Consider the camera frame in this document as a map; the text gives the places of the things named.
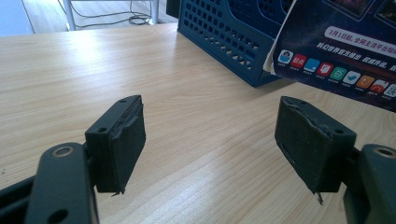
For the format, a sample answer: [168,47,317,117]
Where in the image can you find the blue plastic file rack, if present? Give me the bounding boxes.
[177,0,297,89]

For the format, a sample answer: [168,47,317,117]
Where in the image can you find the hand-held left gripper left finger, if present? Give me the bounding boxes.
[84,94,148,197]

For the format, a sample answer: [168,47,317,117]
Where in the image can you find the black floor cables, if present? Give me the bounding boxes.
[70,0,154,28]

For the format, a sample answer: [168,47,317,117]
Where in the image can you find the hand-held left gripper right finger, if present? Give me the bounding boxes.
[274,95,358,206]

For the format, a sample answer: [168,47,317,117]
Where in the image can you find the dark purple magazine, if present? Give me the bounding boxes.
[262,0,396,114]

